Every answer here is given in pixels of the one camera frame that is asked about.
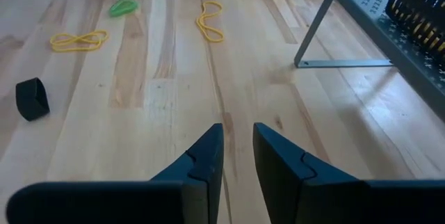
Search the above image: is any yellow rubber band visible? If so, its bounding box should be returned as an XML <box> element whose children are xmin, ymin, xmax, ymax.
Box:
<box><xmin>49</xmin><ymin>29</ymin><xmax>110</xmax><ymax>53</ymax></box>
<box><xmin>195</xmin><ymin>1</ymin><xmax>225</xmax><ymax>43</ymax></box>

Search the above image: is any grey perforated metal shelf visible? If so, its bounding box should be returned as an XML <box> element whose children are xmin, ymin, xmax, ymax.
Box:
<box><xmin>293</xmin><ymin>0</ymin><xmax>445</xmax><ymax>122</ymax></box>

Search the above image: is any small black block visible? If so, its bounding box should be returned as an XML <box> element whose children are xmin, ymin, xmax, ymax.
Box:
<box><xmin>15</xmin><ymin>77</ymin><xmax>51</xmax><ymax>122</ymax></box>

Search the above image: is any green coil keychain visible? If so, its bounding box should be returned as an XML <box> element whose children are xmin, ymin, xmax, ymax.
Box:
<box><xmin>108</xmin><ymin>0</ymin><xmax>140</xmax><ymax>18</ymax></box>

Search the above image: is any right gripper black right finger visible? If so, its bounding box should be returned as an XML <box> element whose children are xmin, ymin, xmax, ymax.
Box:
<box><xmin>252</xmin><ymin>122</ymin><xmax>445</xmax><ymax>224</ymax></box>

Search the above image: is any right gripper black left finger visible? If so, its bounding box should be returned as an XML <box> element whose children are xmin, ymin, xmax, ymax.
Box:
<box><xmin>6</xmin><ymin>123</ymin><xmax>225</xmax><ymax>224</ymax></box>

